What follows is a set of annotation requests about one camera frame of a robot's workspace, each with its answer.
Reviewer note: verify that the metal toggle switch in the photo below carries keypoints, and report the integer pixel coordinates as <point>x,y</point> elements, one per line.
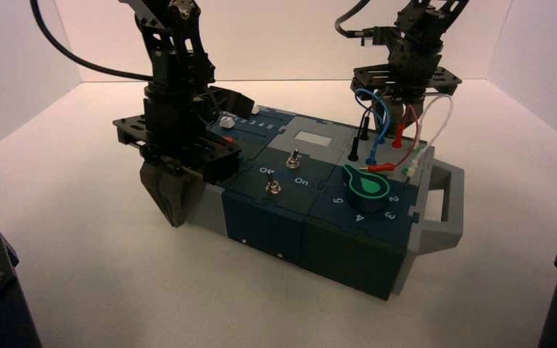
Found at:
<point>292,159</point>
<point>272,185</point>

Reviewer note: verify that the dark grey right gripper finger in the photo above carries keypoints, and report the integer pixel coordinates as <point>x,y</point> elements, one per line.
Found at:
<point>396,113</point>

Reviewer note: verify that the green rotary knob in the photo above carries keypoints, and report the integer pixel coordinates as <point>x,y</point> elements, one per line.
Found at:
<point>367,189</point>

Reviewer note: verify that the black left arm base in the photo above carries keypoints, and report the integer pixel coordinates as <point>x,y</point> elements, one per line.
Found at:
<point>0,298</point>

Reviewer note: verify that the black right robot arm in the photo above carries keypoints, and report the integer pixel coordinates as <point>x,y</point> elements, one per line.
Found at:
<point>418,33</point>

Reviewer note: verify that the red push button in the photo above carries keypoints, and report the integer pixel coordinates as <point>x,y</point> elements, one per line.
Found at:
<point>229,139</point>

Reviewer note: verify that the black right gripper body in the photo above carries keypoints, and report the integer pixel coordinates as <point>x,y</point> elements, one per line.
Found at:
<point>403,81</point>

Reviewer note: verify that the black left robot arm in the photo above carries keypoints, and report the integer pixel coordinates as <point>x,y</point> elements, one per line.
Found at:
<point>177,48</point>

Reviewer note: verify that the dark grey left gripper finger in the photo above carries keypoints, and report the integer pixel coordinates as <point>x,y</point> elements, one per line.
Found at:
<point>156,187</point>
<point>182,194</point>

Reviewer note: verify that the blue grey task board box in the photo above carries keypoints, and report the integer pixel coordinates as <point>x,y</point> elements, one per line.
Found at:
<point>307,225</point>

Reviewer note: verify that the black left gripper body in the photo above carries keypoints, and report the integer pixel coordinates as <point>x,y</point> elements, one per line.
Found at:
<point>177,134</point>

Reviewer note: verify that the white slider knob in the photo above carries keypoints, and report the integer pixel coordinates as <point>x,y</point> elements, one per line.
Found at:
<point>226,122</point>

